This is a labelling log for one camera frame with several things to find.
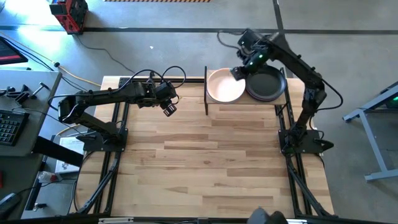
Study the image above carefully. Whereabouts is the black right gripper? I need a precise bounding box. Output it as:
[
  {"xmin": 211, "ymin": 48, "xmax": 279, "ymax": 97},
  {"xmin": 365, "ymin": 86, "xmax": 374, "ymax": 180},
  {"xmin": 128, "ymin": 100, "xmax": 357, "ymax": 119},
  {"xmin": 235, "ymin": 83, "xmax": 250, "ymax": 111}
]
[{"xmin": 229, "ymin": 43, "xmax": 273, "ymax": 82}]

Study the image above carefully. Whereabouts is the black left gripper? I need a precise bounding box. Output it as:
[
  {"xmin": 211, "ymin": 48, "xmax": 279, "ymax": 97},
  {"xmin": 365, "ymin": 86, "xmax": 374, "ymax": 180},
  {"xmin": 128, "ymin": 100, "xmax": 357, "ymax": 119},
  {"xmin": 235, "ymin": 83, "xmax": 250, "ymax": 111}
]
[{"xmin": 154, "ymin": 81, "xmax": 180, "ymax": 118}]

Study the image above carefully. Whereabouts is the beige plate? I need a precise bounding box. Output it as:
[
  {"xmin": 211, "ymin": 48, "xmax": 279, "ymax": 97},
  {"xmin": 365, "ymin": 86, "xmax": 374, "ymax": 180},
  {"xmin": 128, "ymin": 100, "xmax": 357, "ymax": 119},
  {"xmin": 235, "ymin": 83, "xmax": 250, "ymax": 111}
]
[{"xmin": 206, "ymin": 67, "xmax": 247, "ymax": 105}]

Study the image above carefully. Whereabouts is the black plate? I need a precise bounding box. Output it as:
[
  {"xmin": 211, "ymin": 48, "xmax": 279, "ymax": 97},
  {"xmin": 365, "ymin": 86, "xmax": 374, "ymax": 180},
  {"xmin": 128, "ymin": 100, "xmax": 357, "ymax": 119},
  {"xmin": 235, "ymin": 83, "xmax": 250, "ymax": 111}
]
[{"xmin": 244, "ymin": 64, "xmax": 287, "ymax": 102}]

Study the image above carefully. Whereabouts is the white paper booklet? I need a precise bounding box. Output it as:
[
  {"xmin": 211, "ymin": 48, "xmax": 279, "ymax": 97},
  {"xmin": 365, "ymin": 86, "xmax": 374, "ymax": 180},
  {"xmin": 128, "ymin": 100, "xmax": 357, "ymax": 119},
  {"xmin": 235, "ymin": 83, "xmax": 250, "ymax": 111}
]
[{"xmin": 55, "ymin": 136, "xmax": 86, "ymax": 174}]

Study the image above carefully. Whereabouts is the black beam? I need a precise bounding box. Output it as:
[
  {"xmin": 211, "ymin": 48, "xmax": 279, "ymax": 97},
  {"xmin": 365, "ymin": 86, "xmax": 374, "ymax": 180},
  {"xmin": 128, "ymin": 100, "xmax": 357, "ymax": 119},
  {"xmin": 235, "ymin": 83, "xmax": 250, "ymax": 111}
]
[{"xmin": 30, "ymin": 136, "xmax": 85, "ymax": 167}]

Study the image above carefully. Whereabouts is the grey desk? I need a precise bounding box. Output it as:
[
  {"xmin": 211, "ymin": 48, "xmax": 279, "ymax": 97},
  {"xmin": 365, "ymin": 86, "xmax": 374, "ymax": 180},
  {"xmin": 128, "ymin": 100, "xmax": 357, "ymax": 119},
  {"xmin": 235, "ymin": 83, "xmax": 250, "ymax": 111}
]
[{"xmin": 0, "ymin": 68, "xmax": 63, "ymax": 157}]

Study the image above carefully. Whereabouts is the red black equipment case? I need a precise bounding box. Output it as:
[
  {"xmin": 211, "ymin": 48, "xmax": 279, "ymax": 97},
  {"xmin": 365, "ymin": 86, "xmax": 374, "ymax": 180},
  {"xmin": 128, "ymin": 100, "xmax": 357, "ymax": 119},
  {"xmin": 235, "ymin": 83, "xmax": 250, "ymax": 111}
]
[{"xmin": 49, "ymin": 0, "xmax": 89, "ymax": 35}]

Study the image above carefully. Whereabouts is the clear plastic bottle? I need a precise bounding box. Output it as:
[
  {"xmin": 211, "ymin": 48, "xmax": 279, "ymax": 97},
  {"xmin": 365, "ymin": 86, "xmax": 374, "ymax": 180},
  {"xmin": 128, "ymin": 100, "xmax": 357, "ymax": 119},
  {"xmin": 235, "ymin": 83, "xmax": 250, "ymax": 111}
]
[{"xmin": 37, "ymin": 170, "xmax": 60, "ymax": 184}]

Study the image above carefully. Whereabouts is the person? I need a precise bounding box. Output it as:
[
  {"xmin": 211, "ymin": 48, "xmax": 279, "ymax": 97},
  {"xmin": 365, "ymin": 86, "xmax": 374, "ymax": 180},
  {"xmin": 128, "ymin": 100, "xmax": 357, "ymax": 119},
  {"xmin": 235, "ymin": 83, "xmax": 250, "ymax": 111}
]
[{"xmin": 247, "ymin": 207, "xmax": 289, "ymax": 224}]

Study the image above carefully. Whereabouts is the black clamp tool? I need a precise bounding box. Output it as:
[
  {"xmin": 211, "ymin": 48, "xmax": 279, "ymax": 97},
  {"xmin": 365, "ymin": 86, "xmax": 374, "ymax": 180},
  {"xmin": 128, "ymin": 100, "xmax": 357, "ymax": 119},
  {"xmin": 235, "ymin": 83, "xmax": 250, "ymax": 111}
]
[{"xmin": 0, "ymin": 82, "xmax": 51, "ymax": 105}]

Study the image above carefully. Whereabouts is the grey metal stand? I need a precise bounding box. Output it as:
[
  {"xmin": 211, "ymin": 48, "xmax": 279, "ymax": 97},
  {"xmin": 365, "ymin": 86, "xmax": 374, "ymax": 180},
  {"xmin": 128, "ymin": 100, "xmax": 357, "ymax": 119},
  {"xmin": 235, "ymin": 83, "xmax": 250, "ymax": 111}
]
[{"xmin": 343, "ymin": 81, "xmax": 398, "ymax": 183}]

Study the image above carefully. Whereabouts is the black device with green light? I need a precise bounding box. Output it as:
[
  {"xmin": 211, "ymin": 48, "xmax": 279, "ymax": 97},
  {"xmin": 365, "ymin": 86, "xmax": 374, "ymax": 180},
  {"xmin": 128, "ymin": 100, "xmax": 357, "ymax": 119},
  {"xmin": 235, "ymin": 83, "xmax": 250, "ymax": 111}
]
[{"xmin": 381, "ymin": 83, "xmax": 398, "ymax": 109}]

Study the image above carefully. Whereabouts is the black keyboard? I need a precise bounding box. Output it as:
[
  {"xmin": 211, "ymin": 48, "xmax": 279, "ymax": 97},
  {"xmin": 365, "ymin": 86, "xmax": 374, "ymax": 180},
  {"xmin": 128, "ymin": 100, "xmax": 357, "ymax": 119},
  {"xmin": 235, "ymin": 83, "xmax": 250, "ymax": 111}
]
[{"xmin": 0, "ymin": 109, "xmax": 30, "ymax": 147}]

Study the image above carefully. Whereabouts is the black monitor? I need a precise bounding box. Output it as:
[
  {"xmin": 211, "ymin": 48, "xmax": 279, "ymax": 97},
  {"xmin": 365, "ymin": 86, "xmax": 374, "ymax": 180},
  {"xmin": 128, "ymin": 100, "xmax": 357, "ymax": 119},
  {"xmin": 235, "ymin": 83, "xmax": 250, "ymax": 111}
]
[{"xmin": 0, "ymin": 36, "xmax": 29, "ymax": 66}]

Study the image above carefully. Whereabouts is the black computer mouse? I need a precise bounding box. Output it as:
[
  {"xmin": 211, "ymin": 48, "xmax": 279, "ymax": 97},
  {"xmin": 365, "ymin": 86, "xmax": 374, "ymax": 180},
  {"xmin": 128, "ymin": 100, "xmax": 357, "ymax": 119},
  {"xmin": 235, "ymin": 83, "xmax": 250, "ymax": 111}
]
[{"xmin": 0, "ymin": 192, "xmax": 22, "ymax": 220}]

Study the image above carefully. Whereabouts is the yellow cable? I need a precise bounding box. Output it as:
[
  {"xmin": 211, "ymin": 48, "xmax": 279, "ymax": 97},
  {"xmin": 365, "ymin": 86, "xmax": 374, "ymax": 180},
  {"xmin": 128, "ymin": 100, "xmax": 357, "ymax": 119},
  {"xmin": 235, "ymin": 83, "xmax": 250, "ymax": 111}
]
[{"xmin": 0, "ymin": 30, "xmax": 103, "ymax": 88}]

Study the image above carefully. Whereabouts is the black floor cable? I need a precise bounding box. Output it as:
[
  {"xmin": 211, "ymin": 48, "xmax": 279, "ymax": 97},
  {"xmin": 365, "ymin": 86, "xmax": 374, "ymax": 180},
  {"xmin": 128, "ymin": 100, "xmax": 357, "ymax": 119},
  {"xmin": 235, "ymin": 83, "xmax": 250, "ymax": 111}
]
[{"xmin": 74, "ymin": 33, "xmax": 139, "ymax": 76}]

